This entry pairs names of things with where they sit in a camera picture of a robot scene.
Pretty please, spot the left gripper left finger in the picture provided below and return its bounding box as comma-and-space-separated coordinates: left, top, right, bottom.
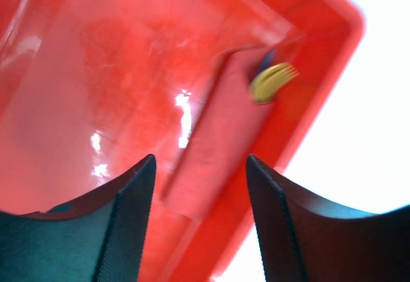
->
1, 154, 156, 281

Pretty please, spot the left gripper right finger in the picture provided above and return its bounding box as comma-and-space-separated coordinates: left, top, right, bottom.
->
246, 155, 409, 281

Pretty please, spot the red paper napkin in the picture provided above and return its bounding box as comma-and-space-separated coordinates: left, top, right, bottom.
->
162, 47, 272, 220

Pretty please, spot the yellow plastic fork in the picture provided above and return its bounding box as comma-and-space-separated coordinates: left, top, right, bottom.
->
249, 62, 299, 104

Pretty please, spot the blue plastic knife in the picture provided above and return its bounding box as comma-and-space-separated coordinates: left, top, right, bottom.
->
256, 49, 276, 74

